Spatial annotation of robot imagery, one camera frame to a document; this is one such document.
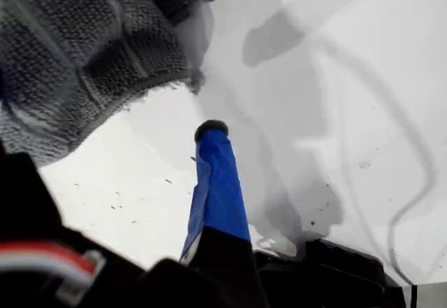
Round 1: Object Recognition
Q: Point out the grey striped square towel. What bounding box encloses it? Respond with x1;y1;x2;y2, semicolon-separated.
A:
0;0;216;168

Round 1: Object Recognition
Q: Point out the red and white wire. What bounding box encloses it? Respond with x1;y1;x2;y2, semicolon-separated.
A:
0;240;105;300

